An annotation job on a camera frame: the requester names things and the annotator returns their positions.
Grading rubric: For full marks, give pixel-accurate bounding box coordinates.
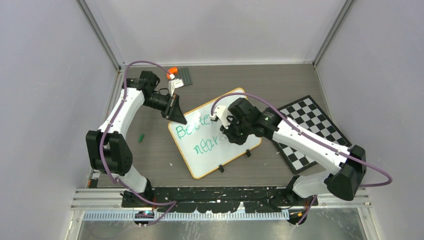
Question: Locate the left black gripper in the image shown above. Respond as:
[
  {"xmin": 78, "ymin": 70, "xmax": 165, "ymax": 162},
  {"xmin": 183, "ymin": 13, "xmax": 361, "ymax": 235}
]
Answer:
[{"xmin": 143, "ymin": 92, "xmax": 187, "ymax": 124}]

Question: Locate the yellow framed whiteboard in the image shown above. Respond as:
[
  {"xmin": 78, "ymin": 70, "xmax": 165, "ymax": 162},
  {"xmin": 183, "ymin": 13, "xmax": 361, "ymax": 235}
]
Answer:
[{"xmin": 168, "ymin": 99, "xmax": 262, "ymax": 179}]

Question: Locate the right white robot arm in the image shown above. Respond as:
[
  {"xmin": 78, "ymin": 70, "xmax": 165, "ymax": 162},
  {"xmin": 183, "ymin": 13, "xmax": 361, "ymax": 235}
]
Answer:
[{"xmin": 209, "ymin": 94, "xmax": 367, "ymax": 205}]

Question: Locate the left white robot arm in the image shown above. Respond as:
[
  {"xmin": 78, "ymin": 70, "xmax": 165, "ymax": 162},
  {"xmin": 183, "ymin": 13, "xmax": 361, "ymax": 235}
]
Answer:
[{"xmin": 85, "ymin": 71, "xmax": 187, "ymax": 207}]

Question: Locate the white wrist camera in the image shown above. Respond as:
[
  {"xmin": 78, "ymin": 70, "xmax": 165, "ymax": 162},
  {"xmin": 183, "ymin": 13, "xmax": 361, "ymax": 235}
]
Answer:
[
  {"xmin": 168, "ymin": 78, "xmax": 184, "ymax": 96},
  {"xmin": 209, "ymin": 105, "xmax": 232, "ymax": 129}
]

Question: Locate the black white checkerboard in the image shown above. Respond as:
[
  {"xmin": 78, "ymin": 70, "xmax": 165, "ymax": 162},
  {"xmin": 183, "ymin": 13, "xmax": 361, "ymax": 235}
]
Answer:
[{"xmin": 273, "ymin": 95, "xmax": 352, "ymax": 175}]

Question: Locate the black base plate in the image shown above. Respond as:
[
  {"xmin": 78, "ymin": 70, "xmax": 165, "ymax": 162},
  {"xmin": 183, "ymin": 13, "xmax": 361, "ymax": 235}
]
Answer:
[{"xmin": 120, "ymin": 186, "xmax": 313, "ymax": 214}]

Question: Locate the orange curved block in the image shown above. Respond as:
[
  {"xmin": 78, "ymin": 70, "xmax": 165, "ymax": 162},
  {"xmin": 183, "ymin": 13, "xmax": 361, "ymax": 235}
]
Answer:
[{"xmin": 166, "ymin": 67, "xmax": 179, "ymax": 80}]

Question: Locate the grey studded baseplate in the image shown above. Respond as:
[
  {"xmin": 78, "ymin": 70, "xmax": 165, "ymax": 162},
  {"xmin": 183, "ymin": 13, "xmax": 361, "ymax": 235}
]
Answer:
[{"xmin": 175, "ymin": 67, "xmax": 193, "ymax": 86}]

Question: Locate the green marker cap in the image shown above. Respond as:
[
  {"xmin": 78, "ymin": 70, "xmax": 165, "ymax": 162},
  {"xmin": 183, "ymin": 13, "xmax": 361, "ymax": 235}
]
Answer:
[{"xmin": 138, "ymin": 133, "xmax": 145, "ymax": 143}]

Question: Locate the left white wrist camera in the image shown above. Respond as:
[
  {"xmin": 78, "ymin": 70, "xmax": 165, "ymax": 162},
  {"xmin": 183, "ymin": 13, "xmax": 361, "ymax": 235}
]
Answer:
[{"xmin": 168, "ymin": 78, "xmax": 184, "ymax": 96}]

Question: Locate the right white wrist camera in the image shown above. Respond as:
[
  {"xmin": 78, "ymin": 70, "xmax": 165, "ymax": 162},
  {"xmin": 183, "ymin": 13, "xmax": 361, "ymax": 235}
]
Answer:
[{"xmin": 209, "ymin": 105, "xmax": 232, "ymax": 129}]

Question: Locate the aluminium rail frame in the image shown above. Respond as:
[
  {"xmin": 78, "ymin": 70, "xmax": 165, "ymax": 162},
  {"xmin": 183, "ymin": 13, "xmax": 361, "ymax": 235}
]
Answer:
[{"xmin": 71, "ymin": 66, "xmax": 372, "ymax": 222}]

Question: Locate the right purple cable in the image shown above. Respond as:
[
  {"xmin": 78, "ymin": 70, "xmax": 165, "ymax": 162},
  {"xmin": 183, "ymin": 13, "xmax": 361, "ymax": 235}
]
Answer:
[{"xmin": 210, "ymin": 92, "xmax": 393, "ymax": 227}]

